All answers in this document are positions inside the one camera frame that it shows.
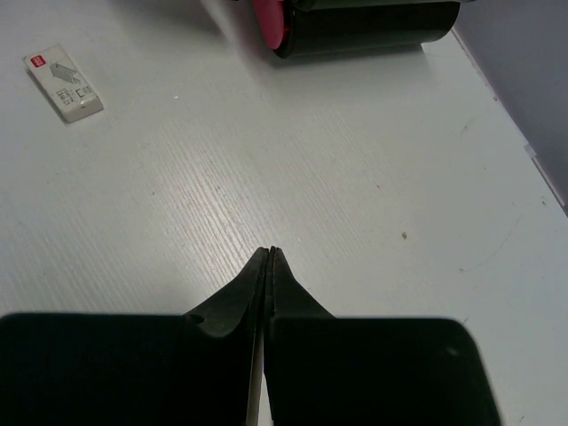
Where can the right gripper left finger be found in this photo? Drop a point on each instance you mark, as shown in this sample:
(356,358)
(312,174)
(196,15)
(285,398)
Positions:
(196,368)

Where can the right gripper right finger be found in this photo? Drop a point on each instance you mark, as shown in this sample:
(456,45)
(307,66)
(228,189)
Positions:
(324,370)

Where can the white eraser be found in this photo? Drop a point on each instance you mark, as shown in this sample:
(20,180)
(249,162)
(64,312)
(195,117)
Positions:
(63,83)

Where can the pink drawer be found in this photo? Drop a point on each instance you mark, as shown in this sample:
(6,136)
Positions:
(271,17)

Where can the black drawer cabinet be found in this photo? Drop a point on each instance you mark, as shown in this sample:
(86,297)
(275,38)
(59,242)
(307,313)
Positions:
(331,26)

